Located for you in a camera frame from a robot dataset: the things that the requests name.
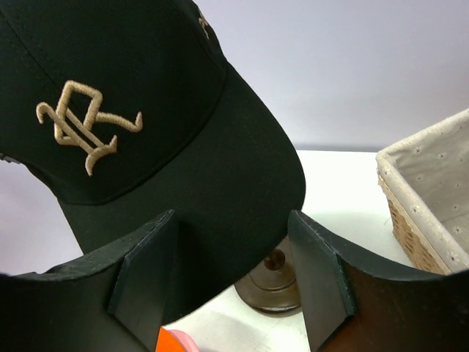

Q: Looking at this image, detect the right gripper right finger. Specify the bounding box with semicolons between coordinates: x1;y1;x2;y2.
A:
288;210;468;351

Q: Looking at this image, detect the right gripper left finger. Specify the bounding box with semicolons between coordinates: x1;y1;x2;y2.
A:
1;211;175;351

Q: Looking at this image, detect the orange bucket hat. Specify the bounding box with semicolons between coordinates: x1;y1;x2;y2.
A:
155;327;186;352

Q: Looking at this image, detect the black embroidered cap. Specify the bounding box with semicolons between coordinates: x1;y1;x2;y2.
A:
1;1;306;323

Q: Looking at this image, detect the wicker basket with liner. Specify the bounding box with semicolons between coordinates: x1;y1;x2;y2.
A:
376;110;468;275

